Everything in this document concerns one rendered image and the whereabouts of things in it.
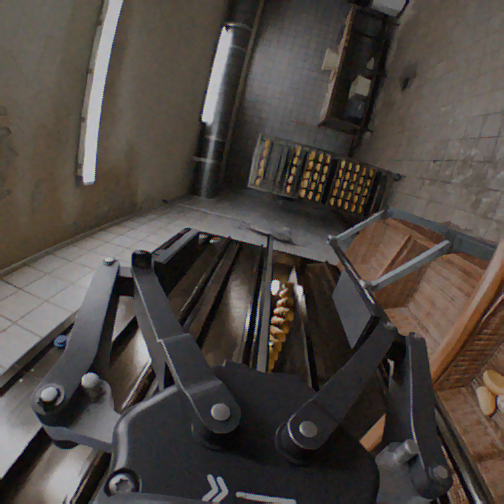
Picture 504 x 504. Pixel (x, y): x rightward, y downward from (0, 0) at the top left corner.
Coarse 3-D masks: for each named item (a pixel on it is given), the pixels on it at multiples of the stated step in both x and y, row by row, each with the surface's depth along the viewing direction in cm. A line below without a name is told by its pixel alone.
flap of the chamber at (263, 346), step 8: (272, 240) 162; (272, 248) 146; (272, 256) 134; (264, 296) 93; (264, 304) 88; (264, 312) 83; (264, 320) 78; (264, 328) 74; (264, 336) 71; (264, 344) 67; (264, 352) 64; (264, 360) 61; (264, 368) 59
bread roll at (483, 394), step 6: (480, 390) 57; (486, 390) 56; (480, 396) 56; (486, 396) 54; (492, 396) 53; (480, 402) 55; (486, 402) 53; (492, 402) 52; (486, 408) 52; (492, 408) 51; (486, 414) 52
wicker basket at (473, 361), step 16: (496, 304) 55; (496, 320) 57; (480, 336) 59; (496, 336) 59; (464, 352) 62; (480, 352) 61; (496, 352) 60; (448, 368) 64; (464, 368) 64; (480, 368) 64; (496, 368) 58; (448, 384) 67; (464, 384) 66; (480, 384) 62; (448, 400) 64; (464, 416) 57; (480, 416) 55; (496, 416) 51; (464, 432) 52; (480, 432) 50; (496, 432) 48; (480, 448) 45; (496, 448) 43; (448, 464) 44; (480, 464) 41; (496, 464) 39; (496, 480) 35; (448, 496) 37; (464, 496) 35; (496, 496) 32
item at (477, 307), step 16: (496, 256) 23; (496, 272) 23; (480, 288) 24; (496, 288) 23; (480, 304) 24; (464, 320) 26; (480, 320) 24; (448, 336) 28; (464, 336) 26; (448, 352) 27; (432, 368) 29; (432, 384) 29; (384, 416) 35; (368, 432) 37; (368, 448) 36
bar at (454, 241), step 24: (384, 216) 106; (408, 216) 103; (336, 240) 112; (456, 240) 58; (480, 240) 102; (408, 264) 64; (384, 312) 53; (456, 432) 24; (456, 456) 21; (480, 480) 17
